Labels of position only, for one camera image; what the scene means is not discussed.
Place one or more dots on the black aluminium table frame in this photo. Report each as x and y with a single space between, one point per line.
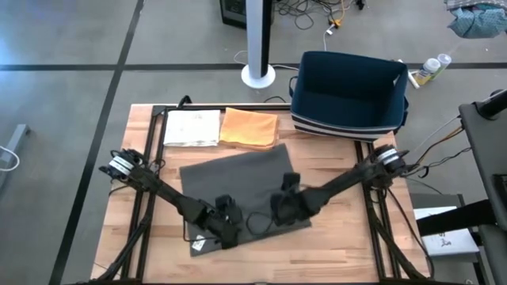
160 118

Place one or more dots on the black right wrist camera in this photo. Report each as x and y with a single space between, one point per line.
291 181

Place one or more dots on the blue crumpled cloth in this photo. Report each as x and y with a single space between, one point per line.
477 23

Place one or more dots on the yellow towel with white tags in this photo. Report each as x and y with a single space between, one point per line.
249 128

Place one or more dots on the clear plastic container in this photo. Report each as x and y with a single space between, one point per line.
443 60

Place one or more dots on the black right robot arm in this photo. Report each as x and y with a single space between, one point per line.
348 178

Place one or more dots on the navy white striped fabric basket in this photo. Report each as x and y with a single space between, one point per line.
348 87

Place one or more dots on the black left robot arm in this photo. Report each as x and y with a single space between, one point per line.
166 194

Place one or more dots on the grey towel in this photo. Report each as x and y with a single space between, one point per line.
237 178

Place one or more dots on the white black tower fan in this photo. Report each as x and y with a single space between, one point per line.
257 39

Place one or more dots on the grey metal stand leg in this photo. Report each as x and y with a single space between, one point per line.
17 136

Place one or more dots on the white wipes container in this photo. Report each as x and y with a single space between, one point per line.
427 70

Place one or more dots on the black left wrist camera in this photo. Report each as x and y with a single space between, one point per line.
230 239

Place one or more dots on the white checked towel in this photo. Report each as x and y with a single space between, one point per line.
192 128

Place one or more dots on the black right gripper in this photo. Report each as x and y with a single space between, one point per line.
293 206

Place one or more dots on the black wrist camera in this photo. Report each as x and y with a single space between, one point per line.
230 239
291 181

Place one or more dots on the black floor box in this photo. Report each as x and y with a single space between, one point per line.
233 12

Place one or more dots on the white paper sheet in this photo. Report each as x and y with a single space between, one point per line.
447 233

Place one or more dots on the white plastic stick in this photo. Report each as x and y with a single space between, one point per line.
414 82

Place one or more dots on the dark grey desk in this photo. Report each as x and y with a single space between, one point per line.
487 150

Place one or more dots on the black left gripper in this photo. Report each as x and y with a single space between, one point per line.
226 215

